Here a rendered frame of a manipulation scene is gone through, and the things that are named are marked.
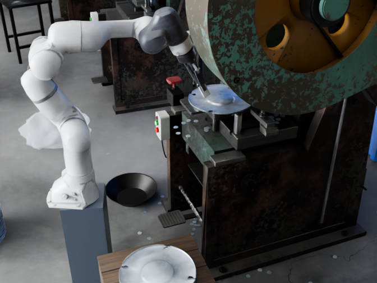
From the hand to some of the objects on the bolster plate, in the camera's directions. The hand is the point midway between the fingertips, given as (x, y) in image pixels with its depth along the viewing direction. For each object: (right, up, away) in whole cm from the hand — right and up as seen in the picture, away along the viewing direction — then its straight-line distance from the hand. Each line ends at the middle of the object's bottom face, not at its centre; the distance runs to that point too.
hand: (203, 89), depth 198 cm
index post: (+15, -18, +8) cm, 24 cm away
